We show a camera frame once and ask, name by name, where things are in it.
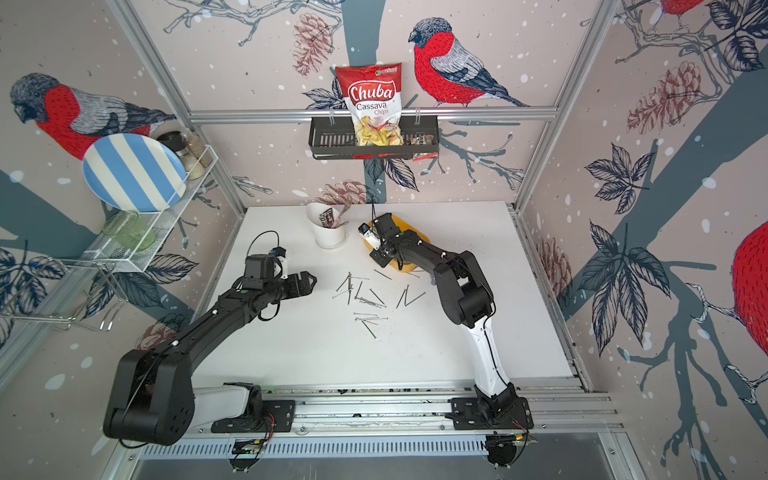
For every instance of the yellow plastic storage box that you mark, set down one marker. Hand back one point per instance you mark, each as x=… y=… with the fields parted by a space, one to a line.
x=405 y=241

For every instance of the white utensil holder cup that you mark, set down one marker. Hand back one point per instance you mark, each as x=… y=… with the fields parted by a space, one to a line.
x=323 y=220

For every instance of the light spice jar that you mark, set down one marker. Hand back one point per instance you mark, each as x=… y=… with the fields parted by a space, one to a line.
x=198 y=149

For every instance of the clear wire wall shelf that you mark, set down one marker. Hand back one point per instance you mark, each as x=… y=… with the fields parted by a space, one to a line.
x=107 y=254

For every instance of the green glass cup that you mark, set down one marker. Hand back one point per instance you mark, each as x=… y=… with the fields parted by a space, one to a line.
x=129 y=230

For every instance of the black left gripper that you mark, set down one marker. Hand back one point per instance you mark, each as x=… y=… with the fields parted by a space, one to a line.
x=297 y=290

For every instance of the steel nail long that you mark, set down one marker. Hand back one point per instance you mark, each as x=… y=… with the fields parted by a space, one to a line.
x=403 y=298

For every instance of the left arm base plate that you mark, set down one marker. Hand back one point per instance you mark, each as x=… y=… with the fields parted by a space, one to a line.
x=258 y=414

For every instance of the black wire wall basket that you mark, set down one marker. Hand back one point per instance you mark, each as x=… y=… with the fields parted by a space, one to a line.
x=413 y=137

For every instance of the red cassava chips bag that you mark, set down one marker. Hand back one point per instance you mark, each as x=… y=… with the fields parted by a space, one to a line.
x=372 y=95

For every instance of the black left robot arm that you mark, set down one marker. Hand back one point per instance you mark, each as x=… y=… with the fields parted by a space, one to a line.
x=152 y=399

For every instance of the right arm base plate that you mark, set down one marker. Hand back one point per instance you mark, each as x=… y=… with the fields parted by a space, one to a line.
x=506 y=410

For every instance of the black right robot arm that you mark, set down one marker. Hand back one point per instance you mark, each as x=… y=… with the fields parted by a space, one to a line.
x=465 y=297

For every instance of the dark lid spice jar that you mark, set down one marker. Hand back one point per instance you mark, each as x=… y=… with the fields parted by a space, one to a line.
x=176 y=142

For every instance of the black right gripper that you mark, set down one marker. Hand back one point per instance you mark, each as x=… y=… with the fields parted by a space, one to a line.
x=380 y=262

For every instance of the steel nail by box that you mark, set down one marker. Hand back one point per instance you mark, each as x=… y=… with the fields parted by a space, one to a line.
x=382 y=274

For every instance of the blue white striped plate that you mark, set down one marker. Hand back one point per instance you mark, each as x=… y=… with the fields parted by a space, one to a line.
x=132 y=172

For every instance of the steel nail short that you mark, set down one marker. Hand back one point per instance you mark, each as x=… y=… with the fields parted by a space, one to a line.
x=407 y=303

